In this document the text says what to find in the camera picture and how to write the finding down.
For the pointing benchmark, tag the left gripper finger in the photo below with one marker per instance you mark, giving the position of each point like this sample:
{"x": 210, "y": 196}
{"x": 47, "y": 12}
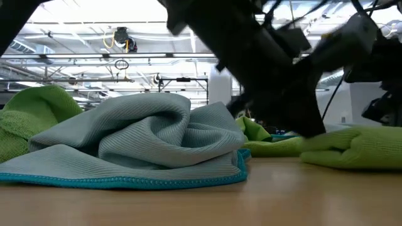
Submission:
{"x": 289, "y": 103}

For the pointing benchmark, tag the green microfiber towel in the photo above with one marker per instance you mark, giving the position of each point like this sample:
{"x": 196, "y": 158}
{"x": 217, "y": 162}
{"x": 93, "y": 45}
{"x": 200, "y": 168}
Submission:
{"x": 28, "y": 122}
{"x": 267, "y": 147}
{"x": 355, "y": 147}

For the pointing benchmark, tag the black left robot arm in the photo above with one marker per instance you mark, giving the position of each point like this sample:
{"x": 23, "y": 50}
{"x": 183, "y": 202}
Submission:
{"x": 12, "y": 19}

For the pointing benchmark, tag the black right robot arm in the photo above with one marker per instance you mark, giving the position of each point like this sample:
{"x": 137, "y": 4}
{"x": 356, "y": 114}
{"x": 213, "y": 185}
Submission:
{"x": 389, "y": 62}

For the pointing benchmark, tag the white column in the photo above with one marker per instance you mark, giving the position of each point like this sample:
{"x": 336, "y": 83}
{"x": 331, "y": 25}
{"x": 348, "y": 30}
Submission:
{"x": 220, "y": 88}

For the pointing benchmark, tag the black overhead rig frame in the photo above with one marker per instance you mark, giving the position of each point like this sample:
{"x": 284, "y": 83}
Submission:
{"x": 183, "y": 79}

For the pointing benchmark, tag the silver air duct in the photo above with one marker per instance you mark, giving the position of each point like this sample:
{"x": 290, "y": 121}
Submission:
{"x": 22, "y": 47}

